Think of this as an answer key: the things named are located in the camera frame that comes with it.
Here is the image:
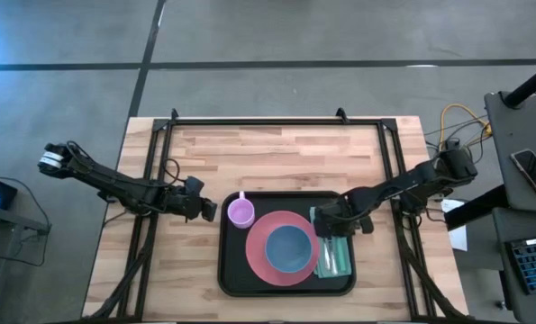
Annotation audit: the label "black aluminium table frame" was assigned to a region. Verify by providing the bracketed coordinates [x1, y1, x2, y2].
[86, 107, 471, 324]

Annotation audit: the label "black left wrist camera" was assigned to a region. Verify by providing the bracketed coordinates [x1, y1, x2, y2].
[184, 175, 205, 195]

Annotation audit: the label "black keyboard blue keys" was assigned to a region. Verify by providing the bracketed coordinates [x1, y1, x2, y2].
[504, 236, 536, 296]

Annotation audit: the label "white paper sheet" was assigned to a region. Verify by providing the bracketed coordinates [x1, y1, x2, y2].
[440, 197, 469, 252]

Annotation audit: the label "black crossbar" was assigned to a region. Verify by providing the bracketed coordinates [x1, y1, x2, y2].
[442, 184, 510, 230]

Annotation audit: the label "pink ribbed mug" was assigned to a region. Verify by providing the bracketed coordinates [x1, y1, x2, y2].
[226, 191, 256, 230]

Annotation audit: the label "pink plate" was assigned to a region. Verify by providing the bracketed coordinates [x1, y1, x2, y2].
[244, 210, 322, 288]

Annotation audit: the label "grey desk top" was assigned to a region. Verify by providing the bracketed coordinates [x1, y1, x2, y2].
[491, 206, 536, 324]
[483, 91, 536, 212]

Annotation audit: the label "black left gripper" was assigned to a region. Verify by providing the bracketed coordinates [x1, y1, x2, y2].
[170, 185, 219, 223]

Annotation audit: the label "black pole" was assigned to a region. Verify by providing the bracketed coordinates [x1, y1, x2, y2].
[504, 58, 536, 109]

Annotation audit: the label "black cable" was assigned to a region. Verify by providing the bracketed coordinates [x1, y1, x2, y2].
[422, 114, 492, 157]
[0, 175, 52, 266]

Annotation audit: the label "black side stand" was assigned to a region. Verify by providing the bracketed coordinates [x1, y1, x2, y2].
[0, 202, 52, 236]

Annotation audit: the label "metal cutlery piece teal handle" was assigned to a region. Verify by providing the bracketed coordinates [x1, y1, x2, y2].
[323, 237, 333, 276]

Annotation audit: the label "yellow cable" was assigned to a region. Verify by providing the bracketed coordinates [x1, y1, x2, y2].
[438, 103, 493, 152]

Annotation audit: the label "blue bowl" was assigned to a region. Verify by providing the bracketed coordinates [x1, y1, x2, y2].
[264, 224, 313, 275]

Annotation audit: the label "black smartphone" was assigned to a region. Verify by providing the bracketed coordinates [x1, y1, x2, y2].
[509, 148, 536, 198]

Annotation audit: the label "black serving tray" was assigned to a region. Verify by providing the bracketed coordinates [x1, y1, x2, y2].
[216, 190, 358, 298]

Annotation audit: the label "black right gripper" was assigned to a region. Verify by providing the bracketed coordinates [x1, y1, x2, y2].
[313, 202, 359, 239]

